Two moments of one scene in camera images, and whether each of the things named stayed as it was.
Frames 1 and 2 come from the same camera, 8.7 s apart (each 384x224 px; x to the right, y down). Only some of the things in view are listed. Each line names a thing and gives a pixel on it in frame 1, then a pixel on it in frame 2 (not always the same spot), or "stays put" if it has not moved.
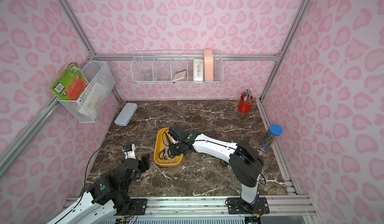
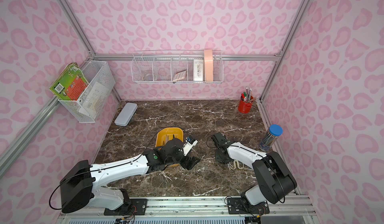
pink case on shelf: x=208 y=65 stays put
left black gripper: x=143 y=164 -> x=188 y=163
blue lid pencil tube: x=270 y=136 stays put
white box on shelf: x=198 y=70 stays put
